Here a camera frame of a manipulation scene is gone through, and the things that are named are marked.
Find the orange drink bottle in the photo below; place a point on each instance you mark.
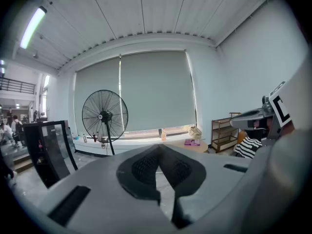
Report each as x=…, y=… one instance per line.
x=163, y=135

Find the person's right forearm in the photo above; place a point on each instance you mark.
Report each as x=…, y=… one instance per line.
x=288, y=130

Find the white small bottle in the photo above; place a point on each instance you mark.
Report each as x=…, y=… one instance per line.
x=84, y=138

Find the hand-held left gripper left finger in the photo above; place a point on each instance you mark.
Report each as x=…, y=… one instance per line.
x=139, y=174

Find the red small bottle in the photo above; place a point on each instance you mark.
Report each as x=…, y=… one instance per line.
x=94, y=138

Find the black glass cabinet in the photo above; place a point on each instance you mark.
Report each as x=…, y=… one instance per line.
x=51, y=155

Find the beige cloth bag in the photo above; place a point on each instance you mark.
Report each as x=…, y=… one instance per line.
x=195, y=132

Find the purple book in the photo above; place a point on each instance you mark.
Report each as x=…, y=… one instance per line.
x=192, y=142

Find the ceiling tube light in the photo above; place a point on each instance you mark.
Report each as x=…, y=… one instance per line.
x=33, y=27

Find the wooden shelf rack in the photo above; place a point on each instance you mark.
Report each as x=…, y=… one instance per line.
x=223, y=135

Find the narrow grey roller blind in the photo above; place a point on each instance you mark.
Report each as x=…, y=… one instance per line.
x=97, y=79

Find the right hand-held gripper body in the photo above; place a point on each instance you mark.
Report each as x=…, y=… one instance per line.
x=280, y=106

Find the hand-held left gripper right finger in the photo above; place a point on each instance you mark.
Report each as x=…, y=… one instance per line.
x=180, y=172

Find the black standing fan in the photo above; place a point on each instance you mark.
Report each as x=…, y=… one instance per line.
x=104, y=113

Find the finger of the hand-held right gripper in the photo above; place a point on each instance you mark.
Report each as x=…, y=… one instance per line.
x=240, y=121

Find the black metal railing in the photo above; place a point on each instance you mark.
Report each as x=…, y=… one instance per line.
x=17, y=85

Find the wide grey roller blind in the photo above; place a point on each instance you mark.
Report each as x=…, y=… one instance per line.
x=158, y=91

